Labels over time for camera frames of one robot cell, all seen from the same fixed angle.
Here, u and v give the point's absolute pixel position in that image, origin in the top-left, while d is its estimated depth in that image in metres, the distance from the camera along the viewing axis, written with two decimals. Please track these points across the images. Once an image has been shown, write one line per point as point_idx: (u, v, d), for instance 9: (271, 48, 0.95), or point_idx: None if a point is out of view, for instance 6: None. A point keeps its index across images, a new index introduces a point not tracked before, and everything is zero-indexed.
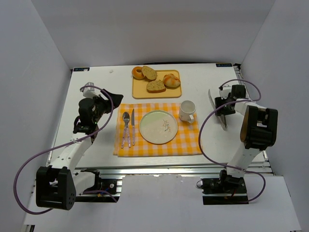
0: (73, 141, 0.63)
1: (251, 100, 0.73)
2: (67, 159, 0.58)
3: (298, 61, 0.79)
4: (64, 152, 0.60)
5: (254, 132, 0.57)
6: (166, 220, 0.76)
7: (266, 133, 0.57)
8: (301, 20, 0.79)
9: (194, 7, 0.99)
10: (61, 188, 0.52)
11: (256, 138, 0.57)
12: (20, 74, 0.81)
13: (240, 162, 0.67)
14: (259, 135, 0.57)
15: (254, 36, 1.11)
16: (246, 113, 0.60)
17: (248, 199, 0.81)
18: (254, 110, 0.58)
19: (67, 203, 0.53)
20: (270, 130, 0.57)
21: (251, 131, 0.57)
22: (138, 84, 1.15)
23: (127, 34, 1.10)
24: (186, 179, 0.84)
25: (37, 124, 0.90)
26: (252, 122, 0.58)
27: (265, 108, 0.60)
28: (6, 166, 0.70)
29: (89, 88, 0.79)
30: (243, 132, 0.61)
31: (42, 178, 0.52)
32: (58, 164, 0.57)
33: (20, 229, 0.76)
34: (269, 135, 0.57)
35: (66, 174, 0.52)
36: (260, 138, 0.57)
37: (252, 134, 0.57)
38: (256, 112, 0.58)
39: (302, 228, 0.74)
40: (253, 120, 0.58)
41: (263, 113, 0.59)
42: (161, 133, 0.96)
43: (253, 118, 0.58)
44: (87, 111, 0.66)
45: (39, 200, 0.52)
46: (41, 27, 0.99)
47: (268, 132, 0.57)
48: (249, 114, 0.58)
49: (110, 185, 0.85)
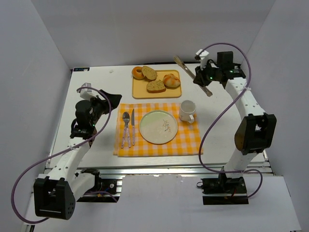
0: (70, 148, 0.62)
1: (246, 89, 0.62)
2: (64, 168, 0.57)
3: (298, 62, 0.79)
4: (61, 161, 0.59)
5: (251, 142, 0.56)
6: (166, 219, 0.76)
7: (261, 141, 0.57)
8: (301, 20, 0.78)
9: (193, 7, 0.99)
10: (59, 199, 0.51)
11: (252, 147, 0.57)
12: (20, 74, 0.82)
13: (237, 165, 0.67)
14: (255, 144, 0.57)
15: (254, 36, 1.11)
16: (243, 123, 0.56)
17: (247, 195, 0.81)
18: (252, 120, 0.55)
19: (67, 213, 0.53)
20: (266, 138, 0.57)
21: (247, 142, 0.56)
22: (138, 84, 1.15)
23: (127, 34, 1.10)
24: (186, 179, 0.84)
25: (37, 124, 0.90)
26: (249, 134, 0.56)
27: (263, 112, 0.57)
28: (6, 166, 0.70)
29: (87, 90, 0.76)
30: (239, 138, 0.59)
31: (38, 190, 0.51)
32: (56, 175, 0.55)
33: (20, 229, 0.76)
34: (265, 143, 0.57)
35: (64, 185, 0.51)
36: (256, 146, 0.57)
37: (247, 144, 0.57)
38: (254, 121, 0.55)
39: (302, 228, 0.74)
40: (250, 132, 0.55)
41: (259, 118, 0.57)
42: (161, 133, 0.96)
43: (250, 131, 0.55)
44: (85, 115, 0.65)
45: (38, 210, 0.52)
46: (41, 27, 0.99)
47: (263, 141, 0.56)
48: (246, 127, 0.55)
49: (110, 185, 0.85)
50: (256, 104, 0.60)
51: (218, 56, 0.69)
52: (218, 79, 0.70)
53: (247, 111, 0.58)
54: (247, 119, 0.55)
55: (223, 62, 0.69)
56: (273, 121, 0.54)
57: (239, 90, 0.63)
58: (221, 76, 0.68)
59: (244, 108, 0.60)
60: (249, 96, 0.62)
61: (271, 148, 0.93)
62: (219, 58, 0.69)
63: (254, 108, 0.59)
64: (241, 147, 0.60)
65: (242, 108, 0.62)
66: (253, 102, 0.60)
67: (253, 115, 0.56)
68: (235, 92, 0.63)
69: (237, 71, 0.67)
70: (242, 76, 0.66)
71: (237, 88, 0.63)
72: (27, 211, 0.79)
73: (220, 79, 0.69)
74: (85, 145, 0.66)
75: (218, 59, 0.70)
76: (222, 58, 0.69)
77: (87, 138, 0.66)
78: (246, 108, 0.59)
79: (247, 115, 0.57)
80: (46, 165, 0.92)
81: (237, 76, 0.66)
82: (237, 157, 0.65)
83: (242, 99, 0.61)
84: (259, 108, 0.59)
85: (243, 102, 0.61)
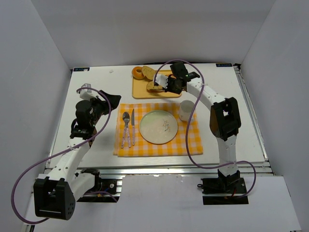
0: (70, 148, 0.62)
1: (203, 83, 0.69)
2: (64, 169, 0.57)
3: (298, 61, 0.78)
4: (61, 161, 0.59)
5: (225, 126, 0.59)
6: (165, 219, 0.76)
7: (233, 123, 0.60)
8: (301, 19, 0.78)
9: (193, 7, 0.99)
10: (59, 200, 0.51)
11: (228, 131, 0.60)
12: (20, 74, 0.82)
13: (226, 155, 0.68)
14: (229, 126, 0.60)
15: (255, 36, 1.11)
16: (212, 113, 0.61)
17: (247, 192, 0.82)
18: (216, 106, 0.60)
19: (66, 213, 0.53)
20: (235, 119, 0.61)
21: (221, 127, 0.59)
22: (138, 84, 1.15)
23: (127, 34, 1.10)
24: (186, 179, 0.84)
25: (37, 124, 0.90)
26: (220, 119, 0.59)
27: (225, 98, 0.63)
28: (6, 167, 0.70)
29: (87, 90, 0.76)
30: (214, 127, 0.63)
31: (39, 190, 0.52)
32: (56, 175, 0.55)
33: (20, 229, 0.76)
34: (236, 123, 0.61)
35: (64, 186, 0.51)
36: (231, 129, 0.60)
37: (223, 129, 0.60)
38: (219, 107, 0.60)
39: (302, 228, 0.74)
40: (220, 117, 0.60)
41: (223, 103, 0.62)
42: (161, 133, 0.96)
43: (220, 116, 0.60)
44: (84, 115, 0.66)
45: (38, 210, 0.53)
46: (41, 27, 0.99)
47: (234, 121, 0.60)
48: (217, 113, 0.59)
49: (110, 185, 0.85)
50: (217, 94, 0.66)
51: (172, 68, 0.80)
52: (180, 86, 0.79)
53: (211, 101, 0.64)
54: (214, 107, 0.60)
55: (177, 71, 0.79)
56: (235, 102, 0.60)
57: (199, 87, 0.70)
58: (181, 82, 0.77)
59: (208, 100, 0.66)
60: (208, 90, 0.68)
61: (271, 148, 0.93)
62: (173, 69, 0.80)
63: (216, 97, 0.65)
64: (218, 135, 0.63)
65: (206, 101, 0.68)
66: (214, 93, 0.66)
67: (218, 103, 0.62)
68: (197, 90, 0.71)
69: (192, 74, 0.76)
70: (197, 76, 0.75)
71: (196, 86, 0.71)
72: (28, 211, 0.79)
73: (181, 85, 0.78)
74: (85, 146, 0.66)
75: (173, 71, 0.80)
76: (176, 68, 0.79)
77: (87, 138, 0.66)
78: (209, 99, 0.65)
79: (213, 104, 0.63)
80: (46, 165, 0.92)
81: (193, 78, 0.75)
82: (223, 145, 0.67)
83: (203, 94, 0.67)
84: (220, 95, 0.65)
85: (206, 96, 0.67)
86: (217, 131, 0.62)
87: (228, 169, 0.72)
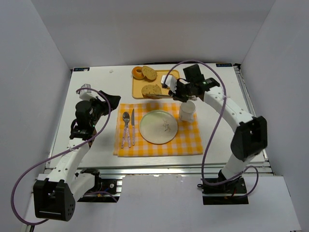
0: (69, 149, 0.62)
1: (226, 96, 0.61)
2: (64, 170, 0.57)
3: (299, 61, 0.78)
4: (61, 162, 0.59)
5: (250, 149, 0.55)
6: (165, 219, 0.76)
7: (258, 144, 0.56)
8: (301, 19, 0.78)
9: (193, 6, 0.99)
10: (59, 201, 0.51)
11: (252, 153, 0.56)
12: (20, 74, 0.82)
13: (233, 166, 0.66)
14: (254, 149, 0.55)
15: (255, 36, 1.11)
16: (237, 133, 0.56)
17: (247, 192, 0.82)
18: (243, 127, 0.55)
19: (66, 214, 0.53)
20: (262, 140, 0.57)
21: (246, 148, 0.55)
22: (138, 84, 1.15)
23: (127, 34, 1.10)
24: (186, 179, 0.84)
25: (37, 124, 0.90)
26: (246, 141, 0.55)
27: (252, 116, 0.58)
28: (6, 167, 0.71)
29: (86, 91, 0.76)
30: (236, 147, 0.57)
31: (39, 191, 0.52)
32: (55, 176, 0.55)
33: (20, 229, 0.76)
34: (262, 145, 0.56)
35: (64, 187, 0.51)
36: (255, 151, 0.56)
37: (248, 152, 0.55)
38: (247, 128, 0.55)
39: (302, 229, 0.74)
40: (247, 139, 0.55)
41: (251, 122, 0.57)
42: (161, 132, 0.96)
43: (247, 137, 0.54)
44: (84, 115, 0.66)
45: (38, 211, 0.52)
46: (41, 27, 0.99)
47: (260, 143, 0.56)
48: (243, 135, 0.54)
49: (110, 185, 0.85)
50: (241, 110, 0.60)
51: (185, 73, 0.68)
52: (195, 94, 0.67)
53: (237, 120, 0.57)
54: (241, 127, 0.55)
55: (192, 76, 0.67)
56: (264, 122, 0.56)
57: (220, 100, 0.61)
58: (196, 91, 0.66)
59: (231, 117, 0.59)
60: (231, 104, 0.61)
61: (271, 148, 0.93)
62: (186, 74, 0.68)
63: (242, 114, 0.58)
64: (239, 156, 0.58)
65: (229, 118, 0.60)
66: (238, 109, 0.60)
67: (245, 123, 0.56)
68: (217, 103, 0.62)
69: (210, 81, 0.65)
70: (216, 84, 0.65)
71: (217, 98, 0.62)
72: (27, 211, 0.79)
73: (197, 93, 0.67)
74: (85, 146, 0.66)
75: (187, 76, 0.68)
76: (190, 73, 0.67)
77: (87, 139, 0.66)
78: (233, 116, 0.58)
79: (239, 124, 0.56)
80: (46, 165, 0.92)
81: (212, 86, 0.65)
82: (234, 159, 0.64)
83: (226, 109, 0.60)
84: (246, 113, 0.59)
85: (229, 111, 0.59)
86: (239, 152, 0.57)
87: (229, 174, 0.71)
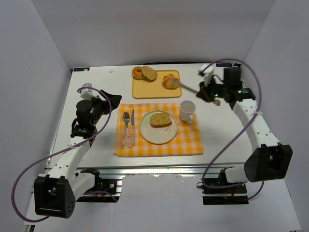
0: (71, 147, 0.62)
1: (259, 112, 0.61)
2: (64, 167, 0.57)
3: (299, 61, 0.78)
4: (62, 159, 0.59)
5: (264, 173, 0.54)
6: (165, 219, 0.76)
7: (274, 172, 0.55)
8: (301, 18, 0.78)
9: (193, 7, 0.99)
10: (59, 198, 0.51)
11: (264, 179, 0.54)
12: (20, 73, 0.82)
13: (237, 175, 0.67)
14: (268, 175, 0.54)
15: (254, 36, 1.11)
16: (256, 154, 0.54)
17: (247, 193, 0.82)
18: (265, 152, 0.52)
19: (67, 211, 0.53)
20: (280, 170, 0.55)
21: (260, 172, 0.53)
22: (138, 84, 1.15)
23: (127, 34, 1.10)
24: (186, 179, 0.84)
25: (36, 124, 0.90)
26: (263, 165, 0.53)
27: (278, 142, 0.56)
28: (6, 167, 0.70)
29: (87, 90, 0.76)
30: (250, 167, 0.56)
31: (39, 188, 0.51)
32: (56, 173, 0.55)
33: (20, 229, 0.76)
34: (278, 174, 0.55)
35: (64, 184, 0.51)
36: (269, 177, 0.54)
37: (260, 176, 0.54)
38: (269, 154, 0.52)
39: (302, 228, 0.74)
40: (265, 164, 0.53)
41: (274, 147, 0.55)
42: (161, 132, 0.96)
43: (265, 163, 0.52)
44: (85, 115, 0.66)
45: (38, 208, 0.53)
46: (41, 27, 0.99)
47: (276, 172, 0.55)
48: (262, 159, 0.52)
49: (110, 185, 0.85)
50: (268, 132, 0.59)
51: (226, 73, 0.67)
52: (226, 100, 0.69)
53: (259, 140, 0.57)
54: (261, 150, 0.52)
55: (231, 79, 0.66)
56: (289, 152, 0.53)
57: (249, 115, 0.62)
58: (229, 97, 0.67)
59: (255, 136, 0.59)
60: (259, 122, 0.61)
61: None
62: (226, 75, 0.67)
63: (267, 136, 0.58)
64: (249, 175, 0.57)
65: (252, 136, 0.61)
66: (265, 130, 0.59)
67: (267, 146, 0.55)
68: (245, 116, 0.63)
69: (246, 92, 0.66)
70: (251, 97, 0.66)
71: (247, 112, 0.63)
72: (28, 210, 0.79)
73: (228, 99, 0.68)
74: (86, 144, 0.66)
75: (226, 77, 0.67)
76: (230, 77, 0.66)
77: (87, 138, 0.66)
78: (258, 136, 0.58)
79: (260, 145, 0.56)
80: (46, 165, 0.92)
81: (246, 97, 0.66)
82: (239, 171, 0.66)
83: (253, 126, 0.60)
84: (272, 136, 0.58)
85: (255, 129, 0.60)
86: (251, 172, 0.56)
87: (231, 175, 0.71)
